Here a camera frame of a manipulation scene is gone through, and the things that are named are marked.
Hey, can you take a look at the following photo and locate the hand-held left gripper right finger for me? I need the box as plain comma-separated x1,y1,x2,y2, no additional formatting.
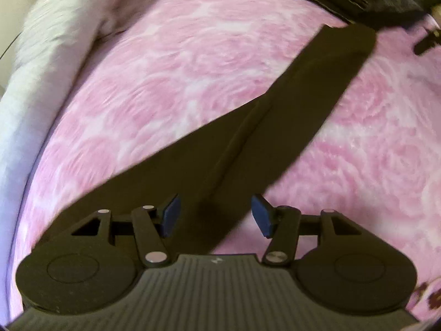
251,194,371,268

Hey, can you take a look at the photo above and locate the dark blue folded garment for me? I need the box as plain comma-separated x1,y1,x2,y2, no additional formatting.
358,0,431,30

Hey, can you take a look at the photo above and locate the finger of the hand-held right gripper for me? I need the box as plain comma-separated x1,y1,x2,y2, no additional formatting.
413,28,441,56

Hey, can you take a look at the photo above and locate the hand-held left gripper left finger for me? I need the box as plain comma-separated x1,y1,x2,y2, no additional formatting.
71,194,182,269

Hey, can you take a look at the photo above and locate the pink floral blanket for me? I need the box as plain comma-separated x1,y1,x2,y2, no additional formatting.
7,0,441,318

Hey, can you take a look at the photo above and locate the white quilt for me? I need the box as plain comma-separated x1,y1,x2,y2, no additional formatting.
0,0,180,293

